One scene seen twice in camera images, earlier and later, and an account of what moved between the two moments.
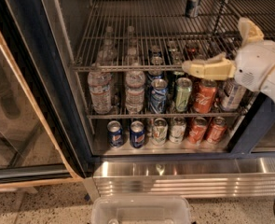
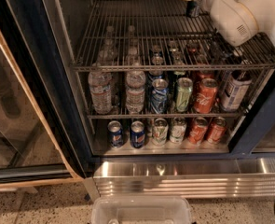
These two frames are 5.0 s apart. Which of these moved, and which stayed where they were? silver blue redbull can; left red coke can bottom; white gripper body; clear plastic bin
Moved: white gripper body
Stayed: clear plastic bin; left red coke can bottom; silver blue redbull can
